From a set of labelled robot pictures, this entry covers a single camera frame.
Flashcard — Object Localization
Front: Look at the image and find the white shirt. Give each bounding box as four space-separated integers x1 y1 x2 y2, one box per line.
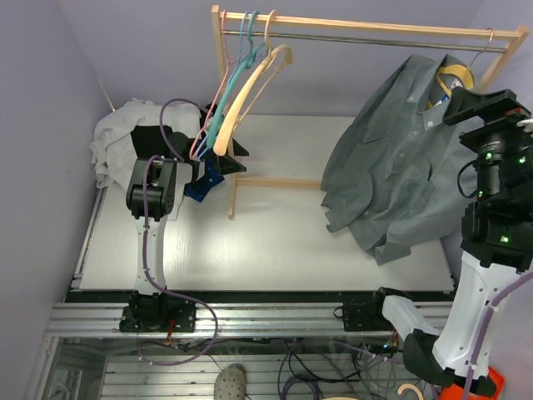
89 97 207 222

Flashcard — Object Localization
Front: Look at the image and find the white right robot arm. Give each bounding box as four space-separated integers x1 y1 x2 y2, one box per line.
366 87 532 397

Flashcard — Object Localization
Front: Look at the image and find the black garment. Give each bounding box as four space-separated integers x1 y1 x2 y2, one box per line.
131 98 208 163

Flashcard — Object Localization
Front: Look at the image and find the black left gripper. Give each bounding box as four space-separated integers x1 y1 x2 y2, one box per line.
190 126 250 177

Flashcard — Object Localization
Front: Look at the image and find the yellow hanger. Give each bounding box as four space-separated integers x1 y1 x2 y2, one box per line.
426 27 495 108

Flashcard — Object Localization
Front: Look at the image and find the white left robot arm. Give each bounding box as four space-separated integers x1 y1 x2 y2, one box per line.
126 126 247 331

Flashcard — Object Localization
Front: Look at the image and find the orange plastic case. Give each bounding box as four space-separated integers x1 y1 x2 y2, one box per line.
436 365 506 400

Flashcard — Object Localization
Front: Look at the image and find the beige curved hanger piece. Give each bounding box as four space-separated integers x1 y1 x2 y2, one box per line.
396 383 424 400

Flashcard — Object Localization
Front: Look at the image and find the wooden clothes rack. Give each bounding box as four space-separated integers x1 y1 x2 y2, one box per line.
210 4 530 220

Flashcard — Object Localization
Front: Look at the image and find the grey perforated shoe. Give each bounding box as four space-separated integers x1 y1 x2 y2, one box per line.
213 363 247 400

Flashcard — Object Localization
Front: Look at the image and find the grey shirt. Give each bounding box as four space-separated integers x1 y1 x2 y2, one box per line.
321 55 476 265

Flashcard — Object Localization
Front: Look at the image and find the light blue hanger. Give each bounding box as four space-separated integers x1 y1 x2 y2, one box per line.
190 7 263 161

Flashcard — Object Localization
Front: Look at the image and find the teal hanger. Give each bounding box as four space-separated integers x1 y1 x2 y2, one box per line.
206 10 277 155

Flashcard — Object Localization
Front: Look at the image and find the natural wooden hanger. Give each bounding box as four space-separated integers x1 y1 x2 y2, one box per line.
208 9 293 156

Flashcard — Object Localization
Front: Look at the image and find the aluminium rail frame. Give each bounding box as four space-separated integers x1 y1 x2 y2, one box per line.
24 297 492 400

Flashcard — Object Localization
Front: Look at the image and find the blue plaid shirt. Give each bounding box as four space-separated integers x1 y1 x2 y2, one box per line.
184 155 224 203

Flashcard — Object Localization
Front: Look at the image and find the pink wire hanger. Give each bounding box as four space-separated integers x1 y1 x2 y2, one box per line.
189 7 232 161

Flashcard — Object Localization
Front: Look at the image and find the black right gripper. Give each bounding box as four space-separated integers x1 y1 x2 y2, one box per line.
442 85 533 200

